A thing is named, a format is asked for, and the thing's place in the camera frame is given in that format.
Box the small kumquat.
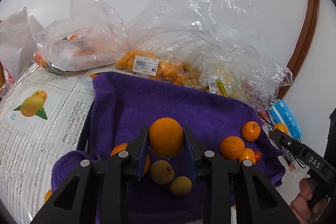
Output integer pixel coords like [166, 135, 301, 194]
[273, 123, 289, 135]
[238, 148, 256, 164]

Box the large clear plastic bag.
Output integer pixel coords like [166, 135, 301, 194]
[126, 0, 292, 111]

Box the small round orange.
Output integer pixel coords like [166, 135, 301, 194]
[241, 121, 261, 142]

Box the large orange mandarin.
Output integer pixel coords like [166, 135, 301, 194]
[110, 143, 150, 177]

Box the blue white carton box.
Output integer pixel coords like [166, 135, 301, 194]
[268, 100, 302, 140]

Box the fruit print lace tablecloth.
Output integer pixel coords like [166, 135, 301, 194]
[0, 62, 313, 224]

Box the green-brown kiwi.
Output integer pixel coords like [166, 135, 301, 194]
[170, 176, 193, 196]
[150, 160, 175, 185]

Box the person's right hand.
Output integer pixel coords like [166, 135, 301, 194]
[290, 178, 329, 224]

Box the small oval orange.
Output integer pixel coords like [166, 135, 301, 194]
[44, 189, 52, 202]

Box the clear bag with oranges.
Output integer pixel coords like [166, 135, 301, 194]
[34, 0, 127, 73]

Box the purple towel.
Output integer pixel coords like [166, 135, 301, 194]
[51, 72, 285, 223]

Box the black wire rack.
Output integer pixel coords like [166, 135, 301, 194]
[257, 110, 306, 173]

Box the brown wooden door frame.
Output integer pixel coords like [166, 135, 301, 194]
[277, 0, 321, 100]

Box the white plastic bag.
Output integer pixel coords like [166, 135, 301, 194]
[1, 7, 43, 81]

